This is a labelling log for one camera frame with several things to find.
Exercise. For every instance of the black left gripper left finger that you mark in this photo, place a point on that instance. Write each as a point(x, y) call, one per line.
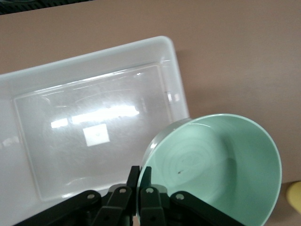
point(117, 202)

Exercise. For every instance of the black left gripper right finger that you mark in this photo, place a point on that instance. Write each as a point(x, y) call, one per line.
point(152, 204)

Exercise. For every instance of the mint green bowl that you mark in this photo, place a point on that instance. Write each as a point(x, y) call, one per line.
point(223, 160)

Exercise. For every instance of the clear plastic box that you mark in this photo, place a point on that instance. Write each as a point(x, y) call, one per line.
point(82, 106)

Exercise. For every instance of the white square sticker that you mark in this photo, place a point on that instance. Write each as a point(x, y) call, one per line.
point(96, 135)

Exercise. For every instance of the yellow cup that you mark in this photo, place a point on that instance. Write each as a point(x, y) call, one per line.
point(295, 196)

